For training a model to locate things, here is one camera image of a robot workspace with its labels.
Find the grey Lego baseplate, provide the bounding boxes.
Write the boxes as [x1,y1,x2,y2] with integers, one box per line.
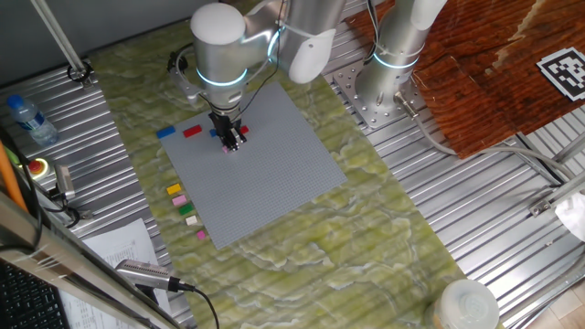
[157,80,349,251]

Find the green marble pattern mat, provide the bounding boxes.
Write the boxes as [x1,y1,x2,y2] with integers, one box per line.
[88,0,506,329]

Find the metal frame bar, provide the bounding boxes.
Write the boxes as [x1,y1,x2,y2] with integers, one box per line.
[0,191,184,329]

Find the orange pole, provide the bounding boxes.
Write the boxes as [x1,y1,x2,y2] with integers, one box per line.
[0,139,28,214]

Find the black table cable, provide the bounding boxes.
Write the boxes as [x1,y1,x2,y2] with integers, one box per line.
[20,150,82,250]

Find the white plastic jar lid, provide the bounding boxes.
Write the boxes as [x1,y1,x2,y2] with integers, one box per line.
[429,278,501,329]

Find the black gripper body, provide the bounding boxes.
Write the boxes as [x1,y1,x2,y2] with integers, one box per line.
[207,111,243,141]

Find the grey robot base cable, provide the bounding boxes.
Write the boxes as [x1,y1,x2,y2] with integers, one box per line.
[393,90,577,182]

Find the black cable ring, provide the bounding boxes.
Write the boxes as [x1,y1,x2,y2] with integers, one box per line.
[67,61,95,84]

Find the black keyboard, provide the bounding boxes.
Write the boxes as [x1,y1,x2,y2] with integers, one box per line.
[0,260,69,329]

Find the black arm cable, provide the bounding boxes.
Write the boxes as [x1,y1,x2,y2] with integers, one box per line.
[166,0,287,122]

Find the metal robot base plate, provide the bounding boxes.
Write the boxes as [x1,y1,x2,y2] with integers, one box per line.
[332,61,440,131]

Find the black white fiducial marker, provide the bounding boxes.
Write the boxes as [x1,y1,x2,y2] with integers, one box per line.
[536,47,585,102]

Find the silver camera on mount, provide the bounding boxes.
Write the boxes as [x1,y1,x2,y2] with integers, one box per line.
[53,163,78,202]

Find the aluminium frame profile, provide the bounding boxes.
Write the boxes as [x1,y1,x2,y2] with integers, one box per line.
[515,131,585,218]

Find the printed paper sheets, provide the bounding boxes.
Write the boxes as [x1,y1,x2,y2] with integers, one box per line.
[58,218,173,329]

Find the black camera cable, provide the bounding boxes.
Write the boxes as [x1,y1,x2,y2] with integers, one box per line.
[180,281,221,329]

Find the aluminium stand pole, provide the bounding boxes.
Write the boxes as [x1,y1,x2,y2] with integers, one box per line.
[29,0,92,86]

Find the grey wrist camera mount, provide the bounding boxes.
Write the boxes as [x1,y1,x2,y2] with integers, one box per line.
[165,44,206,105]

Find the red emergency stop button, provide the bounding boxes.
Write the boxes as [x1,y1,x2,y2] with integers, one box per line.
[17,157,50,180]

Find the plastic water bottle blue cap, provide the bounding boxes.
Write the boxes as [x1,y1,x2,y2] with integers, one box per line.
[5,93,60,147]

